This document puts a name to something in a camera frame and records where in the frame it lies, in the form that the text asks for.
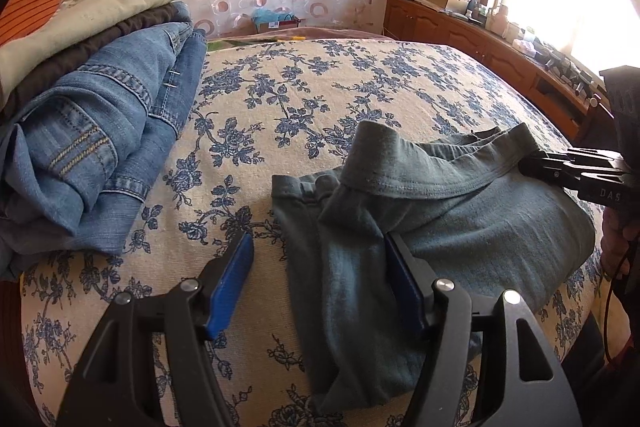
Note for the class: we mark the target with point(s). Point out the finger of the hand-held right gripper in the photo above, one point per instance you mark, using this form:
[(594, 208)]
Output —
[(547, 169)]

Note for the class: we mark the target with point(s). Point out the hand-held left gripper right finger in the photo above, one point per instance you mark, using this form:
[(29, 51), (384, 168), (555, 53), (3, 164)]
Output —
[(405, 287)]

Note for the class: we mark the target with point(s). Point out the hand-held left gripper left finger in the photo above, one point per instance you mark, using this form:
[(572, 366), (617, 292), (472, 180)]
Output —
[(232, 282)]

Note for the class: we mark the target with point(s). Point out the grey-green t-shirt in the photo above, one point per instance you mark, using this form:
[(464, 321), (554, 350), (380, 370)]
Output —
[(450, 217)]

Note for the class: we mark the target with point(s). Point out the folded dark brown pants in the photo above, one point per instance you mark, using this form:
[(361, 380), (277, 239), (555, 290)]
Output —
[(125, 24)]

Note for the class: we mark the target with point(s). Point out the folded khaki pants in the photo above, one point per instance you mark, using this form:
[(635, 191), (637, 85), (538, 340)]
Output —
[(90, 12)]

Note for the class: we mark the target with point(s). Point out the person's right hand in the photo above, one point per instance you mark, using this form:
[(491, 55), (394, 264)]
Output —
[(614, 242)]

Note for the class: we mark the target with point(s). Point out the clutter of small household things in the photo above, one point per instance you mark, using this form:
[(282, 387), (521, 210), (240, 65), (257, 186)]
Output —
[(520, 34)]

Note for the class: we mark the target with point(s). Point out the wooden cabinet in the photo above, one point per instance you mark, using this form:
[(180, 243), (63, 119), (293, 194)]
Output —
[(450, 34)]

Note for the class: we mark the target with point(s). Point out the folded blue jeans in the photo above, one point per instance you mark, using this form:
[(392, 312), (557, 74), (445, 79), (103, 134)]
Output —
[(100, 147)]

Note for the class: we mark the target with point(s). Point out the floral blue and cream bedspread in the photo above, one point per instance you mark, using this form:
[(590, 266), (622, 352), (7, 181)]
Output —
[(280, 92)]

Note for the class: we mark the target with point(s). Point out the person's dark clothing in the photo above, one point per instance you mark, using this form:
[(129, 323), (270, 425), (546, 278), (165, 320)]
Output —
[(605, 392)]

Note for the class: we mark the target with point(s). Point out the green patterned cloth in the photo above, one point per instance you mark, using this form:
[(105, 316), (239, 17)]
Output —
[(240, 41)]

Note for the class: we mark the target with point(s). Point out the cardboard box with blue cloth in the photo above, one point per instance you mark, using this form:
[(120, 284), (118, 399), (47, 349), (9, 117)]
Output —
[(275, 21)]

